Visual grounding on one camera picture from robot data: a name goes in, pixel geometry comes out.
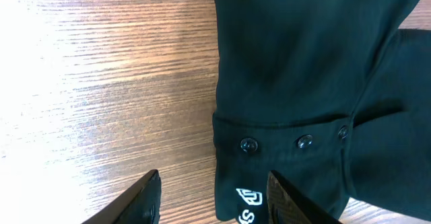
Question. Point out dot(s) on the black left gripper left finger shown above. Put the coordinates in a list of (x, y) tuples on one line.
[(139, 204)]

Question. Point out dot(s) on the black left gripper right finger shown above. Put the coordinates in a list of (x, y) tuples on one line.
[(287, 205)]

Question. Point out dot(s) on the black polo shirt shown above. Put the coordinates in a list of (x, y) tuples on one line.
[(332, 94)]

